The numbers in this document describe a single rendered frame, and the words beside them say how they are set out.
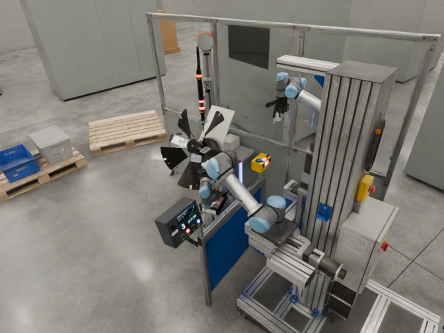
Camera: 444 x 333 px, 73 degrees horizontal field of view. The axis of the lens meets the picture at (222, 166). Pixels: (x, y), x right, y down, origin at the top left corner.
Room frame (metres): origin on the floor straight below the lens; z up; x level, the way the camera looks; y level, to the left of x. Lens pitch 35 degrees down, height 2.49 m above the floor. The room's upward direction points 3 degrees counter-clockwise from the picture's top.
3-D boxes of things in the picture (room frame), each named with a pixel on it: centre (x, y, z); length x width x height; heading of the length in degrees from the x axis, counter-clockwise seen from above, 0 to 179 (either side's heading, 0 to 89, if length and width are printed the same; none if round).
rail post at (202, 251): (1.49, 0.18, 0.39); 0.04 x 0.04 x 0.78; 51
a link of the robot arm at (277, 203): (1.37, -0.32, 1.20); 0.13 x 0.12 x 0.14; 136
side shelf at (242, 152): (2.63, -0.13, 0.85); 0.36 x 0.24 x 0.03; 51
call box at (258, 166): (2.13, -0.34, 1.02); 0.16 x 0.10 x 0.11; 141
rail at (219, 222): (1.83, -0.09, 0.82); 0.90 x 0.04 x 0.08; 141
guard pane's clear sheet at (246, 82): (2.69, -0.33, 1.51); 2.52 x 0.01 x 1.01; 51
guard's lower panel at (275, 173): (2.69, -0.33, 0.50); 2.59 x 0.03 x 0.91; 51
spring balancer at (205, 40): (2.85, 0.08, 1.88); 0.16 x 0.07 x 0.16; 86
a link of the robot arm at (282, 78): (1.99, -0.44, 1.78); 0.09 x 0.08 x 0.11; 64
